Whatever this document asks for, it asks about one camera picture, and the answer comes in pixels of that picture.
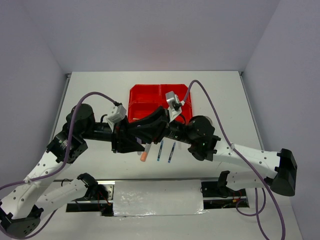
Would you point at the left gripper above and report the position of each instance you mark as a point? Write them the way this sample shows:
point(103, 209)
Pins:
point(122, 142)

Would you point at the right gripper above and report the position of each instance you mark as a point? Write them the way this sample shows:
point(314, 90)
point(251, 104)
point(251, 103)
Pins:
point(152, 127)

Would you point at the blue pen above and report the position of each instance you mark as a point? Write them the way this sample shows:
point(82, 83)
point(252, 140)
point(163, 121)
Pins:
point(160, 150)
point(171, 152)

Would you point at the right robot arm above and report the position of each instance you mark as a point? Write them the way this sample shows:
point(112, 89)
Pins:
point(275, 169)

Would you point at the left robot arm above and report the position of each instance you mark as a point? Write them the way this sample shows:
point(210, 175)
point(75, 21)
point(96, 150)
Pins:
point(24, 208)

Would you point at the orange highlighter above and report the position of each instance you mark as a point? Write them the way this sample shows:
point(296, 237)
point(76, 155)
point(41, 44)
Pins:
point(144, 154)

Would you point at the red four-compartment bin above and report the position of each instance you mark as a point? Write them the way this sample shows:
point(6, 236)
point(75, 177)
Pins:
point(144, 99)

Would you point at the silver foil sheet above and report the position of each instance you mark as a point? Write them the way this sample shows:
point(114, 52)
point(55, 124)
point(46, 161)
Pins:
point(157, 198)

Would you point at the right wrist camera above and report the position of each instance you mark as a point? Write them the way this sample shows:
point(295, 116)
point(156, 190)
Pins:
point(174, 105)

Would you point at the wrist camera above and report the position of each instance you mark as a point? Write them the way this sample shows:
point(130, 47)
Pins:
point(174, 105)
point(116, 114)

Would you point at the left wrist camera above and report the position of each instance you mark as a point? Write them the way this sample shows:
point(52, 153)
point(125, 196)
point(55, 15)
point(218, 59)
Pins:
point(116, 114)

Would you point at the black mounting rail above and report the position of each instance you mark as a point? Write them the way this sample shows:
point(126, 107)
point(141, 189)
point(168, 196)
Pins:
point(213, 197)

